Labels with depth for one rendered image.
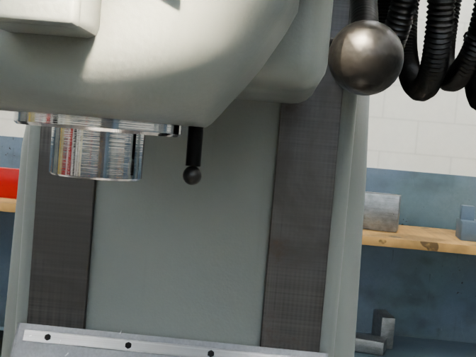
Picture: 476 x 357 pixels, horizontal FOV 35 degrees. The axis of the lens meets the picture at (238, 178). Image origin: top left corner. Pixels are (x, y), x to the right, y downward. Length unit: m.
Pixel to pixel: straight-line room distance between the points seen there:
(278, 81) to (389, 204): 3.60
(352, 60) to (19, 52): 0.13
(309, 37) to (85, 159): 0.18
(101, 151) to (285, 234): 0.41
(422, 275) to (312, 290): 3.96
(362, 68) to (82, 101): 0.12
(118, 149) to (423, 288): 4.40
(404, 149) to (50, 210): 3.95
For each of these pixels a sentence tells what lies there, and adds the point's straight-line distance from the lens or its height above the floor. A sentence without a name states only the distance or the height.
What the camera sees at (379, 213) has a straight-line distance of 4.09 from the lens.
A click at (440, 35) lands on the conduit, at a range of 0.60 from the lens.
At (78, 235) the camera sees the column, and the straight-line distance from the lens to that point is 0.79.
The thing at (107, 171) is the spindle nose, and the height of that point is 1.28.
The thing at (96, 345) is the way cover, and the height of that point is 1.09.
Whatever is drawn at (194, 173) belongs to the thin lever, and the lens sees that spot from 0.39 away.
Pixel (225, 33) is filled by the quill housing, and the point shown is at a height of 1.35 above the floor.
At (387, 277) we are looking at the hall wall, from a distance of 4.69.
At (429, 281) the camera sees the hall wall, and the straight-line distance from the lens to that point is 4.73.
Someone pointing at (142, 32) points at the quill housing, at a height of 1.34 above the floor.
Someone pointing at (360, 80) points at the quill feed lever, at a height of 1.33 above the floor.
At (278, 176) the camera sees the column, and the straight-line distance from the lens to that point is 0.75.
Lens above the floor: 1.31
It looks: 3 degrees down
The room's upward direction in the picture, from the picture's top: 5 degrees clockwise
